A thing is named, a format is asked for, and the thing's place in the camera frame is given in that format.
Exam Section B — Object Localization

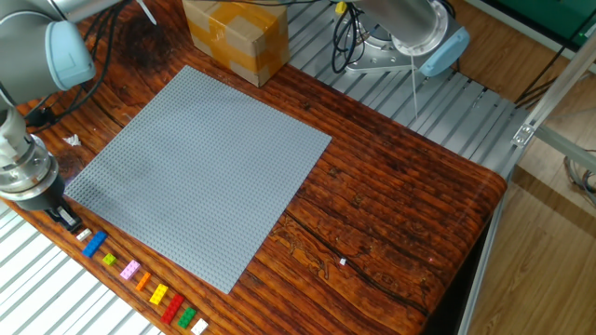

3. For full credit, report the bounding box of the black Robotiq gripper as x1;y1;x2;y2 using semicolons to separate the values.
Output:
13;174;85;234

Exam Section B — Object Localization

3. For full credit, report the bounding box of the long blue Lego brick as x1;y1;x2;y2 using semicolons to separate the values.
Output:
81;230;109;259

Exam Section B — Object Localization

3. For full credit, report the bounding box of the pink Lego brick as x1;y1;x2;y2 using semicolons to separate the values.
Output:
119;259;142;281

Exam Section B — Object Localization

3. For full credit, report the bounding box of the yellow Lego brick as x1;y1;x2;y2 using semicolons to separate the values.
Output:
148;283;169;306

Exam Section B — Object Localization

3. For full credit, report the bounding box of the long red Lego brick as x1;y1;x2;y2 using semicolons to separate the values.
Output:
159;293;186;326

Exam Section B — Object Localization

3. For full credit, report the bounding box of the grey Lego baseplate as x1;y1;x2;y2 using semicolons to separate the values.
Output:
63;64;333;295

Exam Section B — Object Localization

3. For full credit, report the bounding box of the green Lego brick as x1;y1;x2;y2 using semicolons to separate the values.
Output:
177;306;198;330

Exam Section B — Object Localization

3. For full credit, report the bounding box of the taped cardboard box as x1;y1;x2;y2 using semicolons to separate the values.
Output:
181;0;291;88

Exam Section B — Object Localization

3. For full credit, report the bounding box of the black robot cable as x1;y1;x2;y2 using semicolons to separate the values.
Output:
20;0;136;130
331;4;372;74

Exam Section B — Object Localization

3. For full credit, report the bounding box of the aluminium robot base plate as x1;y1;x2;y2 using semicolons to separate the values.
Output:
344;27;423;74

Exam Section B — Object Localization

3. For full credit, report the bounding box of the aluminium frame beam with bracket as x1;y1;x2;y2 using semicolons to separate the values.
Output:
511;32;596;149

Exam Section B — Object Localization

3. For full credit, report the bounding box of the grey cable coil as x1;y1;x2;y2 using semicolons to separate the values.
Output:
562;148;596;208

